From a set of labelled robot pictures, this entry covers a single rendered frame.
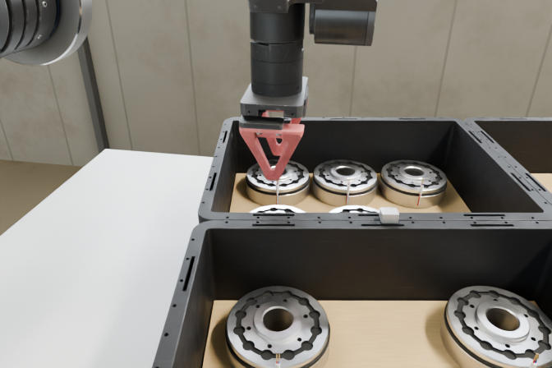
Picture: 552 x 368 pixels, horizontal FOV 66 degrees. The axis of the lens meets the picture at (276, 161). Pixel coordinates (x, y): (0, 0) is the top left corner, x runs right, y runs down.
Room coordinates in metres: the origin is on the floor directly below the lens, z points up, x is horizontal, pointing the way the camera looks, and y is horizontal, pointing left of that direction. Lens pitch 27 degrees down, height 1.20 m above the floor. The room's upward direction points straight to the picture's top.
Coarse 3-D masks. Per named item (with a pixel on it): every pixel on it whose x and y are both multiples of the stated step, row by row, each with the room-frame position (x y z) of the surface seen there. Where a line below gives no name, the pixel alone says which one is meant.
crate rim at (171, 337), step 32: (224, 224) 0.37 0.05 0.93; (256, 224) 0.37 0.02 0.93; (288, 224) 0.37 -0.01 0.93; (320, 224) 0.37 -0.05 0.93; (352, 224) 0.37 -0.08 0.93; (384, 224) 0.37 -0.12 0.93; (416, 224) 0.37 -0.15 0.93; (448, 224) 0.37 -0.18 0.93; (480, 224) 0.37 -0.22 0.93; (512, 224) 0.37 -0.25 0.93; (544, 224) 0.37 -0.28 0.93; (192, 256) 0.32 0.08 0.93; (192, 288) 0.28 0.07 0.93; (160, 352) 0.21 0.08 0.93
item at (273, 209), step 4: (260, 208) 0.50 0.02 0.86; (264, 208) 0.50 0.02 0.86; (268, 208) 0.50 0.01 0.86; (272, 208) 0.50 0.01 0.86; (276, 208) 0.50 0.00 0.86; (280, 208) 0.50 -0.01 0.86; (284, 208) 0.50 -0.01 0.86; (288, 208) 0.50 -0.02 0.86; (292, 208) 0.50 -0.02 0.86; (296, 208) 0.50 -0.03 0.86; (252, 212) 0.49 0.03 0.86; (256, 212) 0.49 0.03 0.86; (260, 212) 0.50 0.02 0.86; (264, 212) 0.50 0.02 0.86; (268, 212) 0.49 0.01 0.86; (272, 212) 0.49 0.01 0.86; (276, 212) 0.49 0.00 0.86; (280, 212) 0.49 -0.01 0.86; (284, 212) 0.49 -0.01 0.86; (288, 212) 0.50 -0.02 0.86; (292, 212) 0.50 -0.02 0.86; (296, 212) 0.49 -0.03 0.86; (300, 212) 0.49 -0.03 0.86; (304, 212) 0.49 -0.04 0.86
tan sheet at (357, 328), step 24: (216, 312) 0.34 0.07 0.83; (336, 312) 0.34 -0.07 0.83; (360, 312) 0.34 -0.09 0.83; (384, 312) 0.34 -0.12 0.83; (408, 312) 0.34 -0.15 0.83; (432, 312) 0.34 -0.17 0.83; (216, 336) 0.31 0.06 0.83; (336, 336) 0.31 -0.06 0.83; (360, 336) 0.31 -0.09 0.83; (384, 336) 0.31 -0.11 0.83; (408, 336) 0.31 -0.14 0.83; (432, 336) 0.31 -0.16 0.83; (216, 360) 0.28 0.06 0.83; (336, 360) 0.28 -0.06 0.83; (360, 360) 0.28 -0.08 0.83; (384, 360) 0.28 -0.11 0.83; (408, 360) 0.28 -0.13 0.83; (432, 360) 0.28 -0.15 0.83
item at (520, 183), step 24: (288, 120) 0.66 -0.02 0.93; (312, 120) 0.66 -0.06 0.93; (336, 120) 0.66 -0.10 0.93; (360, 120) 0.66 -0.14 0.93; (384, 120) 0.66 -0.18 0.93; (408, 120) 0.66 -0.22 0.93; (432, 120) 0.66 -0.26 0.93; (456, 120) 0.66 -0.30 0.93; (480, 144) 0.57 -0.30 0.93; (216, 168) 0.49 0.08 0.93; (504, 168) 0.49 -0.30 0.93; (216, 192) 0.44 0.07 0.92; (528, 192) 0.43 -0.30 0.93; (216, 216) 0.38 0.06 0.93; (240, 216) 0.38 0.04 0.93; (264, 216) 0.38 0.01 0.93; (288, 216) 0.38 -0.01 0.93; (312, 216) 0.38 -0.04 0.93; (336, 216) 0.38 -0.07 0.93; (360, 216) 0.38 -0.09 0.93; (408, 216) 0.38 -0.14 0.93; (432, 216) 0.38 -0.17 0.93; (456, 216) 0.38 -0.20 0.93; (480, 216) 0.38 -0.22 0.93; (504, 216) 0.38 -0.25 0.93; (528, 216) 0.38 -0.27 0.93
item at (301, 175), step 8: (272, 160) 0.65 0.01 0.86; (256, 168) 0.62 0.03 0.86; (296, 168) 0.62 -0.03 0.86; (304, 168) 0.62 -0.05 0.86; (248, 176) 0.59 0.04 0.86; (256, 176) 0.60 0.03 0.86; (296, 176) 0.59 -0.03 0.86; (304, 176) 0.59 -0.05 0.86; (256, 184) 0.57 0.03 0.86; (264, 184) 0.57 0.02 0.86; (272, 184) 0.57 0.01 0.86; (280, 184) 0.57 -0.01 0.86; (288, 184) 0.57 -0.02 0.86; (296, 184) 0.57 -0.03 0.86; (304, 184) 0.57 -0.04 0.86; (280, 192) 0.55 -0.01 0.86
